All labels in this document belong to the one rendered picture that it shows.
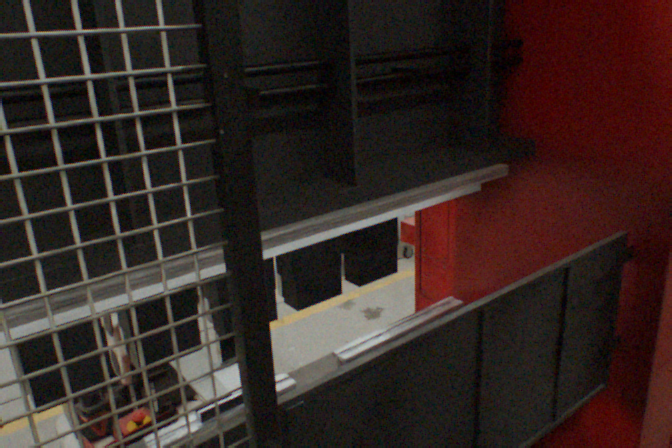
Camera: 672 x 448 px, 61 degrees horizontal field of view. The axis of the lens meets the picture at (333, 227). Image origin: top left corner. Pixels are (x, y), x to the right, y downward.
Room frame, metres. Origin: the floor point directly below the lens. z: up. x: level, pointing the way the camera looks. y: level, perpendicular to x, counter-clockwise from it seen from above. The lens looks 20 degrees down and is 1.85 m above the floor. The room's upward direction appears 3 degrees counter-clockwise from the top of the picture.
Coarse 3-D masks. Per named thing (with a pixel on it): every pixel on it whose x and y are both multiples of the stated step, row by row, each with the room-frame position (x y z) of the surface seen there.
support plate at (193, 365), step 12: (204, 348) 1.42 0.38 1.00; (216, 348) 1.42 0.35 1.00; (180, 360) 1.37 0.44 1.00; (192, 360) 1.36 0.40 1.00; (204, 360) 1.36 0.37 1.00; (216, 360) 1.36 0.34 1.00; (192, 372) 1.30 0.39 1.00; (204, 372) 1.30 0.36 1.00; (204, 384) 1.25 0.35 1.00; (216, 384) 1.24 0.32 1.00; (204, 396) 1.20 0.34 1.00
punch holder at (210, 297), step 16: (272, 256) 1.25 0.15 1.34; (224, 272) 1.17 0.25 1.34; (272, 272) 1.24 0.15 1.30; (208, 288) 1.20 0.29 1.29; (224, 288) 1.17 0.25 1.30; (272, 288) 1.24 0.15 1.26; (208, 304) 1.21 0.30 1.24; (224, 304) 1.17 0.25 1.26; (272, 304) 1.24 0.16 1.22; (208, 320) 1.22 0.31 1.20; (224, 320) 1.16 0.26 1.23; (272, 320) 1.24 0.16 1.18
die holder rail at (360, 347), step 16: (448, 304) 1.67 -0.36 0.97; (400, 320) 1.58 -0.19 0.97; (416, 320) 1.57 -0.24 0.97; (432, 320) 1.58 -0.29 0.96; (368, 336) 1.49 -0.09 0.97; (384, 336) 1.49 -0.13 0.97; (400, 336) 1.51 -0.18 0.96; (336, 352) 1.41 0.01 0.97; (352, 352) 1.41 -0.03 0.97; (368, 352) 1.43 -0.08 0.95
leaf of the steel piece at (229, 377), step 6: (216, 366) 1.31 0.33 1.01; (234, 366) 1.32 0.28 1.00; (216, 372) 1.30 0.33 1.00; (222, 372) 1.29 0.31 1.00; (228, 372) 1.29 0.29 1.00; (234, 372) 1.29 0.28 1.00; (222, 378) 1.27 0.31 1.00; (228, 378) 1.27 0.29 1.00; (234, 378) 1.26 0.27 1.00; (228, 384) 1.24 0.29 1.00; (234, 384) 1.24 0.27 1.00
